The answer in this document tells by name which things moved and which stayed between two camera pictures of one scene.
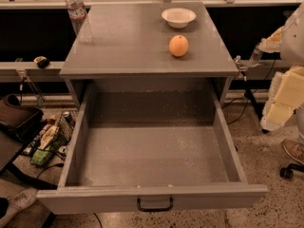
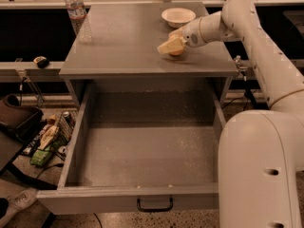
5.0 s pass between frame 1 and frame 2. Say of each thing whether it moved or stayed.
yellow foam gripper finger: moved
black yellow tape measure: stayed
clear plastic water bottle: stayed
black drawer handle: stayed
